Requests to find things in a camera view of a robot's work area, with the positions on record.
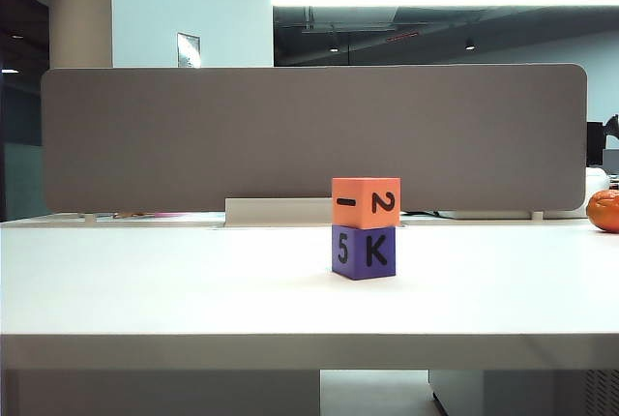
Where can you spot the orange tangerine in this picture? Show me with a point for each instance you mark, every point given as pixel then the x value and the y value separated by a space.
pixel 604 211

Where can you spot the purple block 5 K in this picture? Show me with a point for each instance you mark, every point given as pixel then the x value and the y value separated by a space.
pixel 362 254

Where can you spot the grey desk divider panel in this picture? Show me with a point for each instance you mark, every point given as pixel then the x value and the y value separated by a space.
pixel 242 135

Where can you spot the black monitor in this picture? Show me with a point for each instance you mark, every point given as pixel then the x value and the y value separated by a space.
pixel 602 142

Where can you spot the framed poster on pillar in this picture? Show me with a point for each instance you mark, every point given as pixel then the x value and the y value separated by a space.
pixel 188 50

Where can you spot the beige round column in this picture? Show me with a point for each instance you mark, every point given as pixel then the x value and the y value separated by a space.
pixel 79 9

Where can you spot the white divider mounting bracket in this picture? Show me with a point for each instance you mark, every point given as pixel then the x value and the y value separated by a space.
pixel 537 216
pixel 89 217

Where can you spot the orange block 2 W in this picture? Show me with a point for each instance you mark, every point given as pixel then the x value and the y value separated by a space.
pixel 367 203

